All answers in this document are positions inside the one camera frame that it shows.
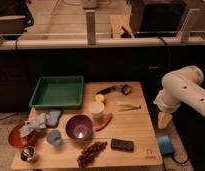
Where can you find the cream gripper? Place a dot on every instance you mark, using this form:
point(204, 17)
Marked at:
point(164, 119)

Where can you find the blue sponge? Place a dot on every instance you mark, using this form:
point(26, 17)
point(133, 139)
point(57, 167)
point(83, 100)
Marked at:
point(53, 119)

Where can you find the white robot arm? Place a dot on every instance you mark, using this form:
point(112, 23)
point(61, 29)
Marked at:
point(180, 86)

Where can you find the purple bowl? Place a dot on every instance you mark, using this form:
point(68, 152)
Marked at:
point(79, 127)

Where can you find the small steel bowl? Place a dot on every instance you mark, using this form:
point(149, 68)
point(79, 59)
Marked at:
point(28, 154)

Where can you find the blue tape roll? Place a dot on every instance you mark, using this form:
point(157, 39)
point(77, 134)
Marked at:
point(165, 145)

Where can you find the pale green bean pods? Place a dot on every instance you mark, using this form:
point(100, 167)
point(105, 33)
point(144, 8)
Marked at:
point(127, 106)

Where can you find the wooden table board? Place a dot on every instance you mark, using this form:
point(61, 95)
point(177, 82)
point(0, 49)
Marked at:
point(134, 125)

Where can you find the red chili pepper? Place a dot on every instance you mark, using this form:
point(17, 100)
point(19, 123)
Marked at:
point(105, 123)

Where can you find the black phone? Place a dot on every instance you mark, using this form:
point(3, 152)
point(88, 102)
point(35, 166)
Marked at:
point(122, 145)

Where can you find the small yellow fruit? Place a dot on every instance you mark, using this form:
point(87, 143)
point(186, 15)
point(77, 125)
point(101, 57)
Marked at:
point(100, 98)

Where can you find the white cylindrical cup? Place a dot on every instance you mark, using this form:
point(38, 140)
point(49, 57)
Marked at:
point(96, 109)

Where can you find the bunch of dark grapes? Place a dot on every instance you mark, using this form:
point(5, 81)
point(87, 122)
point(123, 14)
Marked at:
point(89, 154)

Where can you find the light blue cup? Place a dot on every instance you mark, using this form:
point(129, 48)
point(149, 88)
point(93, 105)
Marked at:
point(54, 138)

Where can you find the green plastic tray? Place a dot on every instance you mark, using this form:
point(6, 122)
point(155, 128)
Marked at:
point(58, 92)

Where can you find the crumpled white blue cloth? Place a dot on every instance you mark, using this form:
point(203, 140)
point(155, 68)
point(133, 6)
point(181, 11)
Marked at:
point(28, 127)

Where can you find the red plate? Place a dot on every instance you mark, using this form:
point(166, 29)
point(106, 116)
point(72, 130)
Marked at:
point(16, 141)

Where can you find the black handled tool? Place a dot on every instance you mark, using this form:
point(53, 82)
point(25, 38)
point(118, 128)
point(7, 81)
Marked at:
point(124, 89)

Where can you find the grey metal post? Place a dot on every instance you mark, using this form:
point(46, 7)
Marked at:
point(90, 23)

